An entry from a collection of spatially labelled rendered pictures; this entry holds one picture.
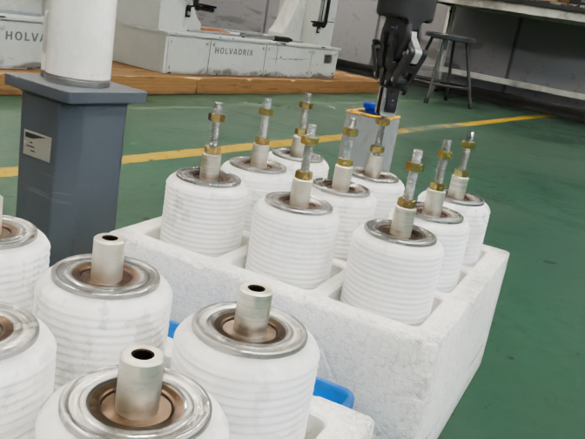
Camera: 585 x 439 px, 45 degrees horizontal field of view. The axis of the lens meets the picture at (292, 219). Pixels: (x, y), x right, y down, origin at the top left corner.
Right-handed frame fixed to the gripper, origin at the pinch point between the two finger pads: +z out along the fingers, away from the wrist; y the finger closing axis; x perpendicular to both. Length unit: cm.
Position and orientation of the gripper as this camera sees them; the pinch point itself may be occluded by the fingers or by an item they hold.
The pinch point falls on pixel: (386, 101)
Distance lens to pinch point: 97.9
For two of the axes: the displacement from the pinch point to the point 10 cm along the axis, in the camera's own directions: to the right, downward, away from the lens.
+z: -1.6, 9.5, 2.8
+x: -9.4, -0.7, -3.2
